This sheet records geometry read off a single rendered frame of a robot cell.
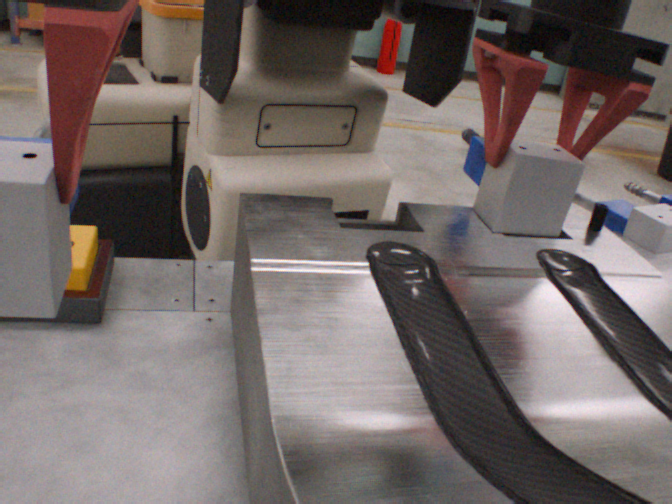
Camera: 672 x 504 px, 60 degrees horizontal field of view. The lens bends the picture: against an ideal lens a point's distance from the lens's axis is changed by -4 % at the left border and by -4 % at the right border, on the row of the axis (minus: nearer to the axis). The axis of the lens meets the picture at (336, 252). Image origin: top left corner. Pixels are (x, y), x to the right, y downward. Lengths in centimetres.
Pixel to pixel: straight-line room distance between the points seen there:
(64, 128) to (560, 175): 30
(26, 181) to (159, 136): 73
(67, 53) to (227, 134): 50
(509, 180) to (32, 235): 27
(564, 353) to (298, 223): 16
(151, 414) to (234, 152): 41
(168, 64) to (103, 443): 71
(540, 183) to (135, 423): 28
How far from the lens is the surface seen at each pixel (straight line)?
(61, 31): 19
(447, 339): 30
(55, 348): 40
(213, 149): 70
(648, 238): 56
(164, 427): 35
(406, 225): 41
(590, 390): 30
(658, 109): 658
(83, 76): 20
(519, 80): 36
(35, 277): 23
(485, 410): 27
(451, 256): 36
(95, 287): 42
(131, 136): 93
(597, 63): 38
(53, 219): 23
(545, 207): 41
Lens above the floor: 104
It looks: 27 degrees down
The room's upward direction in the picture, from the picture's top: 10 degrees clockwise
